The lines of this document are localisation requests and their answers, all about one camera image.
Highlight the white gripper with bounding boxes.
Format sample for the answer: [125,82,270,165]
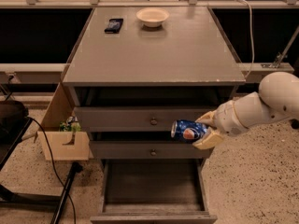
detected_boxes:
[192,101,248,149]

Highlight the blue pepsi can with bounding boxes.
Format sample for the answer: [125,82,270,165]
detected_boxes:
[171,119,207,143]

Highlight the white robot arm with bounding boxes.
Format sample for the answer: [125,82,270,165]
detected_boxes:
[192,72,299,149]

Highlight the grey drawer cabinet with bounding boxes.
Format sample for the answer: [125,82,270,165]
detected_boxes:
[62,6,247,161]

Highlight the grey bottom drawer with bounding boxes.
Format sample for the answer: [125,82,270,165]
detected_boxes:
[91,159,217,224]

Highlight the grey drawer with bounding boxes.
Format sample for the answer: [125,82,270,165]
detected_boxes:
[74,106,207,132]
[90,141,213,160]
[91,159,217,224]

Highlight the grey middle drawer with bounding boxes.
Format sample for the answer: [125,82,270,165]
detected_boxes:
[90,141,213,160]

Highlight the grey top drawer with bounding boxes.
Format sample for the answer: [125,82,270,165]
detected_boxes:
[74,106,207,132]

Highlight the white bowl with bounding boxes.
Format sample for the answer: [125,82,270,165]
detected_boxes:
[136,7,169,28]

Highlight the green snack bags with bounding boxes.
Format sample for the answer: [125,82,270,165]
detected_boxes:
[59,116,81,132]

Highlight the dark blue snack packet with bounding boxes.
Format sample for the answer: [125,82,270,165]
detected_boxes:
[105,18,123,34]

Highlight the wooden box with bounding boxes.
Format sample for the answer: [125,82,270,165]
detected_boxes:
[37,84,91,161]

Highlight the white cable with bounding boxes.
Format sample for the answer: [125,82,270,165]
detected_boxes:
[235,0,256,79]

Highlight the black cable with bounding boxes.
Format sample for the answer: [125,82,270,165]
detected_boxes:
[27,116,78,224]

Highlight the black stand frame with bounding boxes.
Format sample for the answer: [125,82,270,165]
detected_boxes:
[0,117,84,224]

